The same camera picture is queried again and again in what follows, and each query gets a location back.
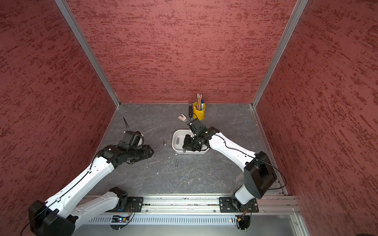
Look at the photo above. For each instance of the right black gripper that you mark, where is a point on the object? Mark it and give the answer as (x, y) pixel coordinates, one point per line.
(187, 145)

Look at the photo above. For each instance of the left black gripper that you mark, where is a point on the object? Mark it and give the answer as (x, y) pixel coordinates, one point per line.
(148, 149)

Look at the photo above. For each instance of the white plastic storage box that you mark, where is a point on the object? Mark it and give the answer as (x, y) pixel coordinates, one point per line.
(181, 133)

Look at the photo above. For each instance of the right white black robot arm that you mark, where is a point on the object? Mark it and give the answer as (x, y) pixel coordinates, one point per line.
(259, 173)

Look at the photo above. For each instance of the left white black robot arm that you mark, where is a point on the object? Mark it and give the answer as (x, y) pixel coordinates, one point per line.
(60, 215)

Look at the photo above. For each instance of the yellow pen holder cup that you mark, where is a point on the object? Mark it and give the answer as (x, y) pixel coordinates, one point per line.
(199, 114)

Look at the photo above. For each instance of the pens in yellow cup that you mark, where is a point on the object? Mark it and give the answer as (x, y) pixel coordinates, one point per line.
(200, 102)

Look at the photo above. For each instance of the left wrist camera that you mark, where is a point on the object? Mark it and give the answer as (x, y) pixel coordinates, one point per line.
(131, 140)

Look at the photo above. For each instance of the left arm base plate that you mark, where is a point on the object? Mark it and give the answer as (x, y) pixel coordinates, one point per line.
(133, 204)

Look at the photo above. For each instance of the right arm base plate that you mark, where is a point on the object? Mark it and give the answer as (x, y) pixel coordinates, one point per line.
(231, 205)

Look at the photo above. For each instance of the aluminium front rail frame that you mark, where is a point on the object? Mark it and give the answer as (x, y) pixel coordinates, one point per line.
(201, 215)

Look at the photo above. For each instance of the left aluminium corner post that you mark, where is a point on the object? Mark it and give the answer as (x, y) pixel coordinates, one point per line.
(78, 33)

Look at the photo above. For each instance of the aluminium corner post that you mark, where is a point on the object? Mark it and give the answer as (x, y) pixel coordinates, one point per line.
(288, 31)
(78, 33)

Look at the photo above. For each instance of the right aluminium corner post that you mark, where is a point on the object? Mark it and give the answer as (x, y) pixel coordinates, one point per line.
(288, 31)

